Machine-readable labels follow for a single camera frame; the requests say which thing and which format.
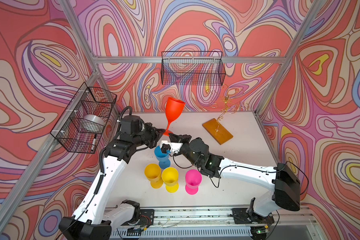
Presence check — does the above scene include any black wire basket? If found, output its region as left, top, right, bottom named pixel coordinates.
left=161, top=50, right=226, bottom=87
left=50, top=83, right=117, bottom=154

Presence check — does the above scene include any yellow wine glass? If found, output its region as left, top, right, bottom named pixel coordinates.
left=144, top=164, right=164, bottom=189
left=162, top=167, right=179, bottom=193

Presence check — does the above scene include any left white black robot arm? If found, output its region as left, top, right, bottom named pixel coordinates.
left=59, top=106, right=165, bottom=240

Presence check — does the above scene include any red wine glass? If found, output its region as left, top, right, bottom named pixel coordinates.
left=164, top=97, right=185, bottom=136

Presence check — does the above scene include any magenta wine glass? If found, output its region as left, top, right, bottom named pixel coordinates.
left=185, top=170, right=202, bottom=195

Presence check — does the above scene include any black marker pen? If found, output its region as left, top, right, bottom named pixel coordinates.
left=91, top=134, right=97, bottom=151

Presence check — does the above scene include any gold wire glass rack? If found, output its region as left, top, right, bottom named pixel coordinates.
left=206, top=88, right=249, bottom=133

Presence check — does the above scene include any black wire basket left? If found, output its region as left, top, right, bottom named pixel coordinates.
left=50, top=83, right=117, bottom=154

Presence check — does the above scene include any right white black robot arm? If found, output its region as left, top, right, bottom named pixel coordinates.
left=160, top=134, right=301, bottom=217

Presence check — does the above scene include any aluminium frame rail base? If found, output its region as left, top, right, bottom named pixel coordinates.
left=108, top=206, right=325, bottom=240

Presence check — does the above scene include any black wire basket back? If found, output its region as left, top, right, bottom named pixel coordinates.
left=161, top=50, right=226, bottom=87

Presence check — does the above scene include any orange wooden rack base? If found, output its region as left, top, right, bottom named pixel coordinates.
left=202, top=119, right=234, bottom=145

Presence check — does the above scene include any blue wine glass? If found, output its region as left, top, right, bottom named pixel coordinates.
left=154, top=146, right=171, bottom=170

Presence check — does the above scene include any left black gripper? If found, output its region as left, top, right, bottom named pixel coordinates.
left=131, top=122, right=166, bottom=149

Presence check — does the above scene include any silver tape roll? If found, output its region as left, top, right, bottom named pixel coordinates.
left=80, top=115, right=106, bottom=134

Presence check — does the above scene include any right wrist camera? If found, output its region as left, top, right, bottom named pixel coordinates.
left=160, top=141, right=183, bottom=156

